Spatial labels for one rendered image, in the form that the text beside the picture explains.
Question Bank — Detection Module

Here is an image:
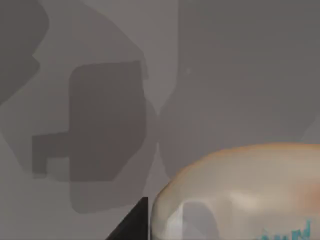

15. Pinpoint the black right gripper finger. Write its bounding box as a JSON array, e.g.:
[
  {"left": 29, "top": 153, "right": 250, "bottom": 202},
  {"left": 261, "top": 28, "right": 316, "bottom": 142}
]
[{"left": 104, "top": 196, "right": 149, "bottom": 240}]

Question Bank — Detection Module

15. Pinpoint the pale bread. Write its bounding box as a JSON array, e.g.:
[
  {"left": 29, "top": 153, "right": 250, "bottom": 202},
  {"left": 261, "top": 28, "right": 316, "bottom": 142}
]
[{"left": 150, "top": 142, "right": 320, "bottom": 240}]

